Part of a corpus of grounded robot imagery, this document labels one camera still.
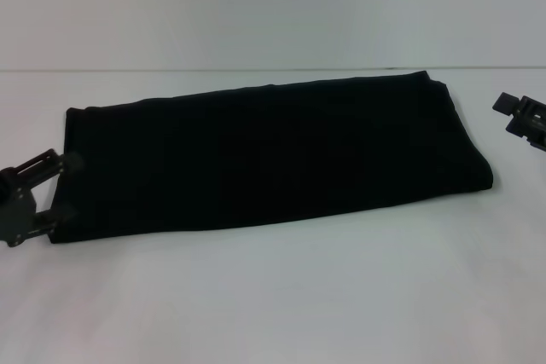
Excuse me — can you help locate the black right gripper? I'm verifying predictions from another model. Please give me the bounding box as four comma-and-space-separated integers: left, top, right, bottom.
491, 91, 546, 148

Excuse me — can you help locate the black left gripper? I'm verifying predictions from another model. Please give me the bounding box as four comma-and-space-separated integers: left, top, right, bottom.
0, 148, 85, 249

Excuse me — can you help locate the black shirt with white print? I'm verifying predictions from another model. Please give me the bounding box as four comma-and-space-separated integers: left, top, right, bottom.
48, 69, 497, 246

